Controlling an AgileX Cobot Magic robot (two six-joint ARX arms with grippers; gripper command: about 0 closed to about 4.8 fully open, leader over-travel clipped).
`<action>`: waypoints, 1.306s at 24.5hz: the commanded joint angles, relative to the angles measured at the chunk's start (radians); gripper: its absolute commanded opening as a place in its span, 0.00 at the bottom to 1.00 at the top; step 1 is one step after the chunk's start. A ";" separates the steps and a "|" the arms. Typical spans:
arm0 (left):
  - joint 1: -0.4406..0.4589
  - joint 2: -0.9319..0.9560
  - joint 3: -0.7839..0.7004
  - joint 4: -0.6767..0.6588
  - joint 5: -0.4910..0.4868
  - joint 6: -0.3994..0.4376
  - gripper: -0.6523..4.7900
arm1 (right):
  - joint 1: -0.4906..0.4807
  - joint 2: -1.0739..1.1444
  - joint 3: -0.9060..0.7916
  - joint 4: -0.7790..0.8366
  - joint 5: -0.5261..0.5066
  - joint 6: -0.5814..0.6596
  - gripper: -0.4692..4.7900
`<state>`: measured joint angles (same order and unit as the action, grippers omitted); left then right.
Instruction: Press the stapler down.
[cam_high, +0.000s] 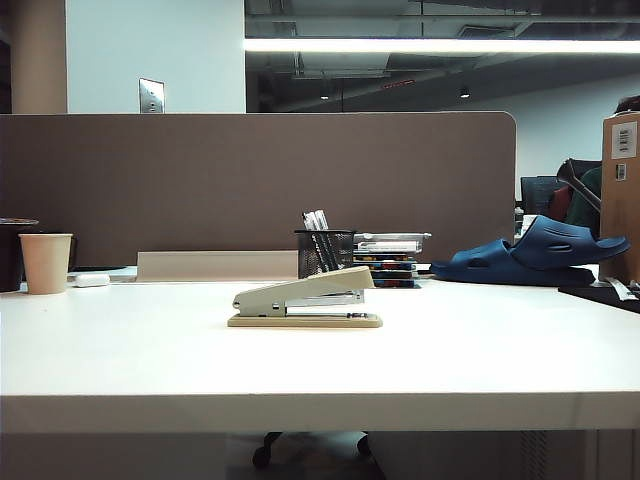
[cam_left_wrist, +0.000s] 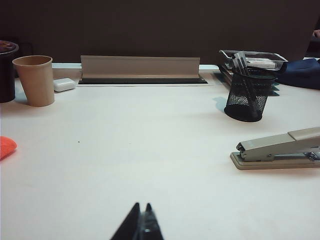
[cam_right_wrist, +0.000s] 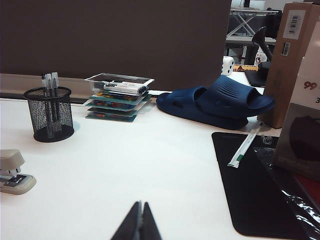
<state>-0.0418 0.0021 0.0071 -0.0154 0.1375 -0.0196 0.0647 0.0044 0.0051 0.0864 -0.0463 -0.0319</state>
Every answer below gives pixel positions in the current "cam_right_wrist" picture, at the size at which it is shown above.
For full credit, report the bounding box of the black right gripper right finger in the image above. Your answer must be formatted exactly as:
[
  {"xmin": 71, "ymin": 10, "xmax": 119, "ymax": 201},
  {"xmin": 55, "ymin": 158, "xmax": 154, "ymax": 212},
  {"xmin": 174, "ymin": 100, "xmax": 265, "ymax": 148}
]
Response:
[{"xmin": 138, "ymin": 201, "xmax": 163, "ymax": 240}]

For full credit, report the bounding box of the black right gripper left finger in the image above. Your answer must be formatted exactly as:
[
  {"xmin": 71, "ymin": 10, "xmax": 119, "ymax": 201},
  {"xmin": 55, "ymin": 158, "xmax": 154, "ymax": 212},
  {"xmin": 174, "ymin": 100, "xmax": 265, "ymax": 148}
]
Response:
[{"xmin": 109, "ymin": 200, "xmax": 142, "ymax": 240}]

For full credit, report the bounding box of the beige desk stapler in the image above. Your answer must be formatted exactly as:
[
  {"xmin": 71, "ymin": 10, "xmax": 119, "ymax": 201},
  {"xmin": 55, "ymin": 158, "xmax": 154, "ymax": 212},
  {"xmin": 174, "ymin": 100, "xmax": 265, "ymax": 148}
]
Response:
[{"xmin": 0, "ymin": 149, "xmax": 37, "ymax": 196}]

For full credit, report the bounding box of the black mouse pad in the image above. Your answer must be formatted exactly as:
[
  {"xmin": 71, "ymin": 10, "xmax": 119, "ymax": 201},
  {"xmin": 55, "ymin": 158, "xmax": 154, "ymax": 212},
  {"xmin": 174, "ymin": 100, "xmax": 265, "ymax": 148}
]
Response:
[{"xmin": 211, "ymin": 131, "xmax": 310, "ymax": 239}]

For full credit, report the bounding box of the teal printed card pack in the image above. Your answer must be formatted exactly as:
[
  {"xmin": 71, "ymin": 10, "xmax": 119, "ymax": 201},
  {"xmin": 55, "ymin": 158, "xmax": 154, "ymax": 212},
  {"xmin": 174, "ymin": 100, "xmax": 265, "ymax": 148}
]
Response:
[
  {"xmin": 85, "ymin": 106, "xmax": 144, "ymax": 117},
  {"xmin": 82, "ymin": 99, "xmax": 150, "ymax": 111},
  {"xmin": 84, "ymin": 112, "xmax": 139, "ymax": 124},
  {"xmin": 89, "ymin": 91, "xmax": 153, "ymax": 104}
]

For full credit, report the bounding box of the paper wrapped straw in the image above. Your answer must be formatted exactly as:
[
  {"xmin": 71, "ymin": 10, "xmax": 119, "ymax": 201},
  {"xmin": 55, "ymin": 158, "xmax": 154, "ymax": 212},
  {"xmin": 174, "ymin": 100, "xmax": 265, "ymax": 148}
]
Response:
[{"xmin": 227, "ymin": 121, "xmax": 265, "ymax": 168}]

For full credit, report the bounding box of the navy blue rubber slipper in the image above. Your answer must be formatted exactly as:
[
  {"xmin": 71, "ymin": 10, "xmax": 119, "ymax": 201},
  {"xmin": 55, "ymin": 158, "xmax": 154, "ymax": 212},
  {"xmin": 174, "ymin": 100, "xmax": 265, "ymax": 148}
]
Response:
[
  {"xmin": 193, "ymin": 74, "xmax": 276, "ymax": 119},
  {"xmin": 156, "ymin": 86, "xmax": 249, "ymax": 131}
]

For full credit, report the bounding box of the black mesh pen holder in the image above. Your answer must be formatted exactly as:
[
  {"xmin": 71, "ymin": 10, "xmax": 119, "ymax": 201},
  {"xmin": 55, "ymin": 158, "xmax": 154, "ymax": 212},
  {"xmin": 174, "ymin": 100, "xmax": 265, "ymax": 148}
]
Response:
[{"xmin": 23, "ymin": 87, "xmax": 75, "ymax": 143}]

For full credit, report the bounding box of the white marker with black cap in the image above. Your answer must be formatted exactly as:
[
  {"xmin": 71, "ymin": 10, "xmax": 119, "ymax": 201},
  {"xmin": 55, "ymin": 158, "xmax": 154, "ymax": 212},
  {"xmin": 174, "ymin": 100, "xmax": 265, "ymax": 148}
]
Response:
[
  {"xmin": 102, "ymin": 84, "xmax": 148, "ymax": 96},
  {"xmin": 101, "ymin": 80, "xmax": 150, "ymax": 92}
]

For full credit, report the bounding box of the clear plastic tray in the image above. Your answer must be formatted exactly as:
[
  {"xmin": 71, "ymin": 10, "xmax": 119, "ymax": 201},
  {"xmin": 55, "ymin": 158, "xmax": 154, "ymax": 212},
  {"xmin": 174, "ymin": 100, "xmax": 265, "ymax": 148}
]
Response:
[{"xmin": 84, "ymin": 72, "xmax": 155, "ymax": 96}]

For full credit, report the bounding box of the black shiny plastic bag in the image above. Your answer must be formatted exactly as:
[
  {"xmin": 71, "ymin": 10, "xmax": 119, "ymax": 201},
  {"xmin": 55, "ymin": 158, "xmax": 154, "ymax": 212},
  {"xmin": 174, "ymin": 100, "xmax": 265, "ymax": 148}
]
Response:
[{"xmin": 251, "ymin": 146, "xmax": 320, "ymax": 240}]

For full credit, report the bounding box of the clear black ballpoint pen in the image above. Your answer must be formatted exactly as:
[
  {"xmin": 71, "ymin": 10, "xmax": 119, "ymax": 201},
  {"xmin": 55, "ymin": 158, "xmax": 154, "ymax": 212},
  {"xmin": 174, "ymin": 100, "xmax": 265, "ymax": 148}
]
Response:
[
  {"xmin": 45, "ymin": 73, "xmax": 55, "ymax": 121},
  {"xmin": 41, "ymin": 73, "xmax": 50, "ymax": 118},
  {"xmin": 51, "ymin": 71, "xmax": 61, "ymax": 122}
]

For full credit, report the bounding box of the beige low desk panel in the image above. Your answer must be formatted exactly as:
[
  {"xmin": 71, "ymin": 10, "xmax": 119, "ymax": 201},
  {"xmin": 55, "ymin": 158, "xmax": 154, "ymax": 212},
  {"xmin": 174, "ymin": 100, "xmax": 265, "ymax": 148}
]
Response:
[{"xmin": 0, "ymin": 73, "xmax": 91, "ymax": 99}]

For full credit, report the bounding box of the white die with black dots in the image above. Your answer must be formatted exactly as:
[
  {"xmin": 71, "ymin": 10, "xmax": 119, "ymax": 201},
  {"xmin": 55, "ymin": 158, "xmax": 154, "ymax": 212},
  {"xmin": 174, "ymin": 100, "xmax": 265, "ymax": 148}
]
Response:
[{"xmin": 221, "ymin": 55, "xmax": 236, "ymax": 76}]

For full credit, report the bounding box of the grey product box with print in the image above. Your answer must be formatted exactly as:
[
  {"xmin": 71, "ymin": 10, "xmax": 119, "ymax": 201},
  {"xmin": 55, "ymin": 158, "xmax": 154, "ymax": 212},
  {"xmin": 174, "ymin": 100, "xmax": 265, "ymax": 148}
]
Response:
[{"xmin": 271, "ymin": 55, "xmax": 320, "ymax": 183}]

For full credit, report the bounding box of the yellow red printed box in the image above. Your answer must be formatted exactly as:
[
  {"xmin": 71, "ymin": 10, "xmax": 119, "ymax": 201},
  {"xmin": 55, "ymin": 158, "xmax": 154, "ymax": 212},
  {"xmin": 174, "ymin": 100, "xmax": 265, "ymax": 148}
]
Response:
[{"xmin": 233, "ymin": 64, "xmax": 259, "ymax": 73}]

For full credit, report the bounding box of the brown desk partition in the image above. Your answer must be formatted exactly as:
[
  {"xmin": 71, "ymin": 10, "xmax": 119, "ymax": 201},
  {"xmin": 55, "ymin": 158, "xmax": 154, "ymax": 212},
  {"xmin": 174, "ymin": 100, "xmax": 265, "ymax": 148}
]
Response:
[{"xmin": 0, "ymin": 0, "xmax": 233, "ymax": 92}]

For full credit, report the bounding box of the tall brown cardboard box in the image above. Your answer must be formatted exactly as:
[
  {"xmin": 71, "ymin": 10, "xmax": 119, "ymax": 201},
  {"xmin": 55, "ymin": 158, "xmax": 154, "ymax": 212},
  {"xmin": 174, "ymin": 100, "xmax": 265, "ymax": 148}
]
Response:
[{"xmin": 257, "ymin": 1, "xmax": 320, "ymax": 130}]

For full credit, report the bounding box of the dark angled desk stand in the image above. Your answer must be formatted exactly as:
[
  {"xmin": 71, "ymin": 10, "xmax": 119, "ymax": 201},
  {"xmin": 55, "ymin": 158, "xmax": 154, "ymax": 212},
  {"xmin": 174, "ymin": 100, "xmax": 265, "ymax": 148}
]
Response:
[{"xmin": 251, "ymin": 26, "xmax": 275, "ymax": 79}]

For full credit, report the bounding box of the white folding stand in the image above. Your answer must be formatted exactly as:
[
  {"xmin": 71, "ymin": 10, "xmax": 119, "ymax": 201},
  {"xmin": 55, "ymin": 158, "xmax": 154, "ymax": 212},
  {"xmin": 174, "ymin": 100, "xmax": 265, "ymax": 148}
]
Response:
[{"xmin": 229, "ymin": 6, "xmax": 280, "ymax": 39}]

